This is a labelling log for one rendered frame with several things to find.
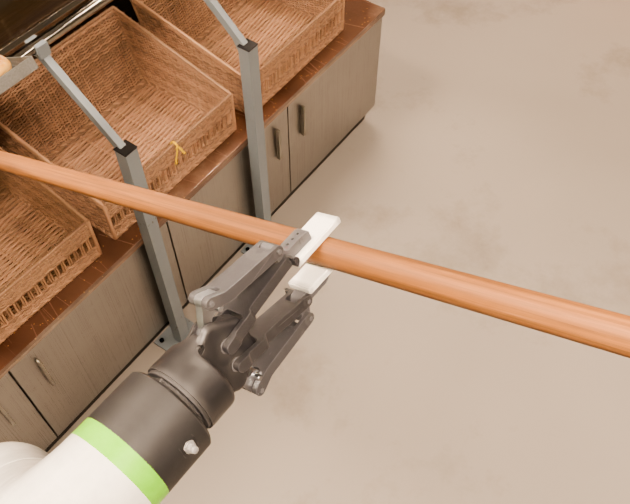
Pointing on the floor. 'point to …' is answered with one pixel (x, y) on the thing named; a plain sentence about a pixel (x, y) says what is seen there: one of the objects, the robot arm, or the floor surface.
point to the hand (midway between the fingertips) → (315, 252)
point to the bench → (100, 273)
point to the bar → (131, 166)
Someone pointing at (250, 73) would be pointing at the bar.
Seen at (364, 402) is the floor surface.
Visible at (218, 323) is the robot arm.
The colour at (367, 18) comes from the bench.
